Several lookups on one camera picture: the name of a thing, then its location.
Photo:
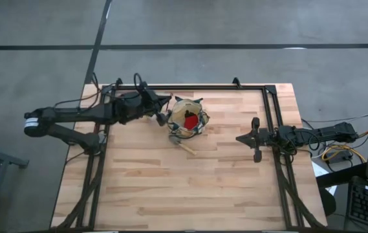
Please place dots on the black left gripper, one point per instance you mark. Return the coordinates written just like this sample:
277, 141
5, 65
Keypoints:
145, 105

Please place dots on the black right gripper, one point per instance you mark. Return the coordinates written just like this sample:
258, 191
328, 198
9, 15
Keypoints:
261, 139

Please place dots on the beige canvas gardening bag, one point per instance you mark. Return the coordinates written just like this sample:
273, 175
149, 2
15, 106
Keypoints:
178, 116

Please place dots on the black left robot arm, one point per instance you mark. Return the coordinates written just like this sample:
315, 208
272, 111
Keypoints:
80, 113

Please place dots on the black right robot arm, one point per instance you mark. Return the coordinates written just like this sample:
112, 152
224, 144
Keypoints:
326, 133

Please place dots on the red item inside bag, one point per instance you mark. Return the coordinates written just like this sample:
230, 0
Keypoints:
190, 123

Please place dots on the white paper sheet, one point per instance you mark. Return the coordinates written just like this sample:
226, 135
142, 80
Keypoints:
319, 170

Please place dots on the black round stool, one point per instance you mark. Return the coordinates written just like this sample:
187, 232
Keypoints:
329, 204

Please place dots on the grey metal stand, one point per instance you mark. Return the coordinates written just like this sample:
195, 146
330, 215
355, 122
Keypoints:
6, 159

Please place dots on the black metal table frame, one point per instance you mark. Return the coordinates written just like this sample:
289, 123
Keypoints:
106, 181

